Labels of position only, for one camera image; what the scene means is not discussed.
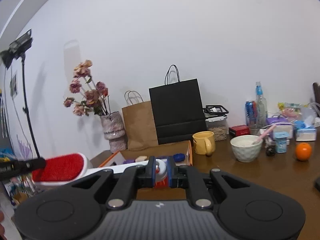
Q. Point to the red flat box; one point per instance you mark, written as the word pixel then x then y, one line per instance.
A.
pixel 239 130

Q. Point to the blue tissue pack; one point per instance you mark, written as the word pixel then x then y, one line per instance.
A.
pixel 304 133

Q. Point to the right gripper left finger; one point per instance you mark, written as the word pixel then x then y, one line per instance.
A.
pixel 129 182

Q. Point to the orange fruit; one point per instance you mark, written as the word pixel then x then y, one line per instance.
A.
pixel 303 151

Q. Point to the red white lint brush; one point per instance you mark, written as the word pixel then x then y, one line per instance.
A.
pixel 66 168

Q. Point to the purple textured vase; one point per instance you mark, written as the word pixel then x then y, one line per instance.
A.
pixel 114 131

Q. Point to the black paper bag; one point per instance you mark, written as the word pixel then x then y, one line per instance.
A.
pixel 177 109

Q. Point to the brown paper bag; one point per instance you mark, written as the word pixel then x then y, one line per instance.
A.
pixel 139 122

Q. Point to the blue soda can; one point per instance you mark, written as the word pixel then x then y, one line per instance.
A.
pixel 251 113

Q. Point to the dried pink rose bouquet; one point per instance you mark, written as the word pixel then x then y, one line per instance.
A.
pixel 87 96

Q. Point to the white ceramic bowl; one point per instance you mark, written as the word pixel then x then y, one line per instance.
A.
pixel 246 148

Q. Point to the yellow mug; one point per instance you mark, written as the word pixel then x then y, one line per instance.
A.
pixel 204 143

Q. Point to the small blue yogurt cup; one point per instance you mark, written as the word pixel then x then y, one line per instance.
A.
pixel 281 141

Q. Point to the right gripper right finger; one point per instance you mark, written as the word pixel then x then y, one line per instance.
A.
pixel 191 180

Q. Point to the dark blue scalloped lid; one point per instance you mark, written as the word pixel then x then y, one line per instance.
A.
pixel 179 157

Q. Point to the pink spoon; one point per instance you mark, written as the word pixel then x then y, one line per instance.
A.
pixel 264 134

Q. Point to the purple jar lid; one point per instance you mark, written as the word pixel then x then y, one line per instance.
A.
pixel 129 161

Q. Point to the clear soda bottle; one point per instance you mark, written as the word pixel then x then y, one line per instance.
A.
pixel 261 105

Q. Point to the dark wooden chair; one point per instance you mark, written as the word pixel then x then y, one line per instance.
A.
pixel 316 91

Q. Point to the person's hand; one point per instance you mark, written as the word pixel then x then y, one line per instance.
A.
pixel 2 229

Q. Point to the clear food container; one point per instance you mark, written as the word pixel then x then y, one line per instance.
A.
pixel 216 121

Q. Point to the beige cube charger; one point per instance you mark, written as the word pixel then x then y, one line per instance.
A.
pixel 141 158

